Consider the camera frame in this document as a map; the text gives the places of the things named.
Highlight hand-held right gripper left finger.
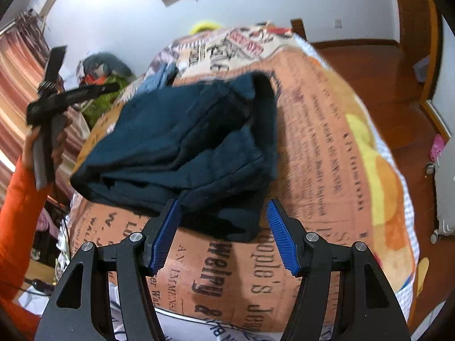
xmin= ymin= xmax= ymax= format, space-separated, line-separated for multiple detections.
xmin=34 ymin=199 xmax=182 ymax=341

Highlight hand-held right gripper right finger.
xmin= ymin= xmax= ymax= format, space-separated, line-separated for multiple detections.
xmin=266 ymin=199 xmax=409 ymax=341

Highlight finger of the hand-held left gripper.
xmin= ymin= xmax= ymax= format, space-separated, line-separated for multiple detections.
xmin=57 ymin=82 xmax=121 ymax=109
xmin=40 ymin=45 xmax=68 ymax=91

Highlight dark teal pants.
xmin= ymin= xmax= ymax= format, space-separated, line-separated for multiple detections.
xmin=70 ymin=72 xmax=278 ymax=244

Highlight person's left forearm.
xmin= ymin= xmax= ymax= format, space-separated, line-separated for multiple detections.
xmin=0 ymin=156 xmax=54 ymax=313

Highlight person's left hand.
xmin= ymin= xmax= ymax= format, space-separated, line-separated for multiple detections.
xmin=20 ymin=127 xmax=68 ymax=172

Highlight green cloth item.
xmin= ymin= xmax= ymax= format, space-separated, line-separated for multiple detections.
xmin=82 ymin=74 xmax=129 ymax=128

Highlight striped pink curtain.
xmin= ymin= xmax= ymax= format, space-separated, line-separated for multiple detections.
xmin=0 ymin=11 xmax=89 ymax=199

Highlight blue denim cloth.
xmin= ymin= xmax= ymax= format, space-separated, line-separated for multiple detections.
xmin=142 ymin=63 xmax=178 ymax=93

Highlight white cloth with blue print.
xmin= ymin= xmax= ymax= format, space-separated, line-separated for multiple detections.
xmin=107 ymin=284 xmax=295 ymax=341

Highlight orange printed blanket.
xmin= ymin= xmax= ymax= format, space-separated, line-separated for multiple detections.
xmin=67 ymin=25 xmax=420 ymax=334

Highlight yellow plush toy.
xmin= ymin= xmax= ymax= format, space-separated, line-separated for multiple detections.
xmin=188 ymin=20 xmax=223 ymax=35

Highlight checked bed sheet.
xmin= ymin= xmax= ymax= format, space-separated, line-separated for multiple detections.
xmin=295 ymin=36 xmax=419 ymax=324

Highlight yellow slipper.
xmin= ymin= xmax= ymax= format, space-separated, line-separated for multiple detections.
xmin=416 ymin=257 xmax=430 ymax=295

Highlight white suitcase with stickers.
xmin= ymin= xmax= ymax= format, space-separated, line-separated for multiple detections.
xmin=425 ymin=142 xmax=455 ymax=244

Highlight pink clog shoe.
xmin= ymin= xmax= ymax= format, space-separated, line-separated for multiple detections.
xmin=429 ymin=135 xmax=446 ymax=164

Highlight grey plastic bag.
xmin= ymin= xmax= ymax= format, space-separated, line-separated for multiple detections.
xmin=413 ymin=57 xmax=429 ymax=84

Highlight wooden bed frame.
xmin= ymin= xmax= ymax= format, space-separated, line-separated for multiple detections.
xmin=291 ymin=19 xmax=307 ymax=41

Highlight wooden door frame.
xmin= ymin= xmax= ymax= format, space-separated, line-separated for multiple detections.
xmin=393 ymin=0 xmax=454 ymax=139

